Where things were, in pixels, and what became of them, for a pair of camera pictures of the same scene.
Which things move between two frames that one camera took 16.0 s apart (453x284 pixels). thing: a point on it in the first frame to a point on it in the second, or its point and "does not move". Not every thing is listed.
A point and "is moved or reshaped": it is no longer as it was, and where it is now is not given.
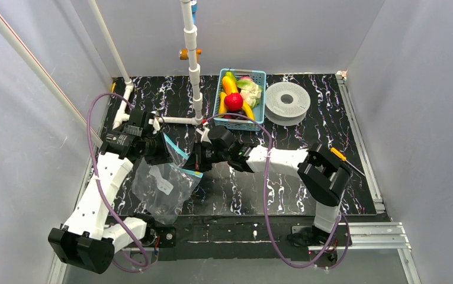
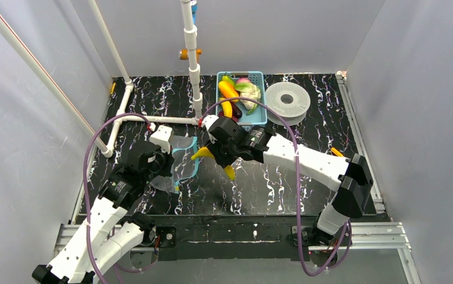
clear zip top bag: [163, 189] is moved or reshaped
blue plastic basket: [259, 77] does not move
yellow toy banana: [250, 113] to [205, 152]
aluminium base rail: [367, 237] does not move
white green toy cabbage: [250, 92] does not move
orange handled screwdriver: [341, 157] does not move
